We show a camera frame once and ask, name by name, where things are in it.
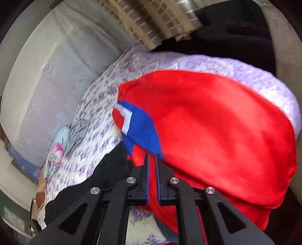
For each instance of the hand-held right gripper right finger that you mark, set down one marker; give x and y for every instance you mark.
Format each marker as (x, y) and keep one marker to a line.
(159, 179)

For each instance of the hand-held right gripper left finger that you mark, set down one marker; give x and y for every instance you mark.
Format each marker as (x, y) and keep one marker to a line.
(146, 179)

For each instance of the black pants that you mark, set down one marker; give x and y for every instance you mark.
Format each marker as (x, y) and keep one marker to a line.
(94, 176)

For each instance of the red pants with blue stripe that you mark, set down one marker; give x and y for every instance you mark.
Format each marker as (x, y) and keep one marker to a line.
(212, 129)

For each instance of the bed with purple floral sheet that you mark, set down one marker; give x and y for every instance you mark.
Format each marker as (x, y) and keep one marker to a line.
(99, 113)

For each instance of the folded grey garment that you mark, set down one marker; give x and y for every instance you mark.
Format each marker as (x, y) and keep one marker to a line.
(75, 136)

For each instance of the folded teal floral quilt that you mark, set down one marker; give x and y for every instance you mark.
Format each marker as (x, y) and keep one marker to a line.
(55, 153)

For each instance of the brown pillow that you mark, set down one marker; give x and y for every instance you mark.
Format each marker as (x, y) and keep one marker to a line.
(41, 188)

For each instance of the blue printed cloth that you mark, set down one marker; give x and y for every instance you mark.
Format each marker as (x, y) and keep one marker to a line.
(23, 165)

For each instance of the white lace cloth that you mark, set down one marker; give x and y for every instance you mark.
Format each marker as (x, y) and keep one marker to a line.
(47, 82)

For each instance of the window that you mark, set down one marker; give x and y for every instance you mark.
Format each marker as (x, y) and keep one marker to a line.
(11, 214)

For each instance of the beige brick-pattern curtain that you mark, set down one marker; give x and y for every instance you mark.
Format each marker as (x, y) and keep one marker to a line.
(146, 21)

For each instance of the dark cloth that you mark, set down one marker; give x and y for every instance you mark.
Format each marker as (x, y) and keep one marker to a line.
(236, 35)

